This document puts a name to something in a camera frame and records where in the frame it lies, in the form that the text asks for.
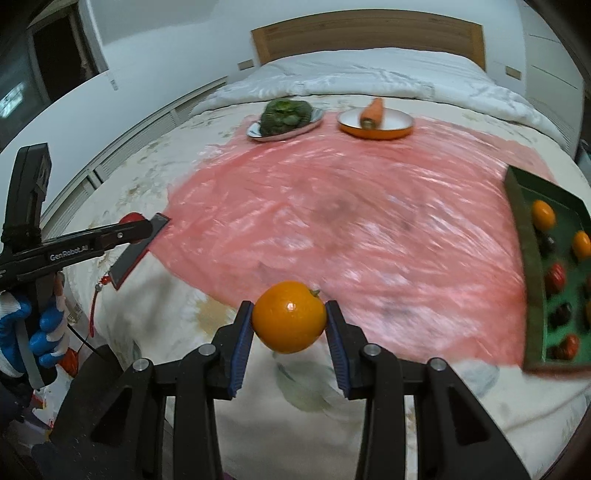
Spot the white wardrobe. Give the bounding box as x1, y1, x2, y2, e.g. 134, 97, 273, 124
524, 0, 591, 158

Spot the person's left hand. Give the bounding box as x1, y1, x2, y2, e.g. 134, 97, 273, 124
0, 274, 71, 386

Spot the white plate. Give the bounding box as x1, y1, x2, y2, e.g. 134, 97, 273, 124
246, 108, 324, 141

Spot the orange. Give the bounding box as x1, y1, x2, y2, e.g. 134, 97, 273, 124
252, 281, 328, 355
571, 231, 591, 261
531, 199, 556, 229

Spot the green leafy vegetable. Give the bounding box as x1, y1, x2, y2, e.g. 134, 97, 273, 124
260, 98, 312, 137

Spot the carrot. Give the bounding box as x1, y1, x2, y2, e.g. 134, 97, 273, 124
360, 97, 385, 130

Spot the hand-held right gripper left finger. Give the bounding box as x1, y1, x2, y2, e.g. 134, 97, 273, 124
51, 300, 254, 480

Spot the wooden headboard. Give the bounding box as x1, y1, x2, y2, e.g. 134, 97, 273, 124
250, 11, 487, 72

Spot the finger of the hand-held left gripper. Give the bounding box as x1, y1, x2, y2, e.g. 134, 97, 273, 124
91, 218, 154, 253

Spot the orange enamel dish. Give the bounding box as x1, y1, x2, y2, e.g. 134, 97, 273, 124
337, 108, 415, 140

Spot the red phone charm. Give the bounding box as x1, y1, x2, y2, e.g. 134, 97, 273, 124
90, 274, 114, 337

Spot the green tray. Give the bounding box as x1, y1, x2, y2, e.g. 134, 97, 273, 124
503, 165, 591, 377

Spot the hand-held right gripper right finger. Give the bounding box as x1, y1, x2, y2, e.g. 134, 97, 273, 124
325, 300, 532, 480

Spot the red-cased smartphone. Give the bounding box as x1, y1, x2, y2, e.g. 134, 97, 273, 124
111, 212, 171, 291

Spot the white duvet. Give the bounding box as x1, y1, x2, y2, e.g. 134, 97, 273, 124
191, 48, 573, 148

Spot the pink plastic sheet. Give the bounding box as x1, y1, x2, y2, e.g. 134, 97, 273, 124
148, 117, 559, 367

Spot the dark window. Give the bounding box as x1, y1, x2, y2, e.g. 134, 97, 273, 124
0, 0, 112, 153

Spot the black cable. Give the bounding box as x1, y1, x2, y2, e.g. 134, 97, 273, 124
65, 323, 109, 358

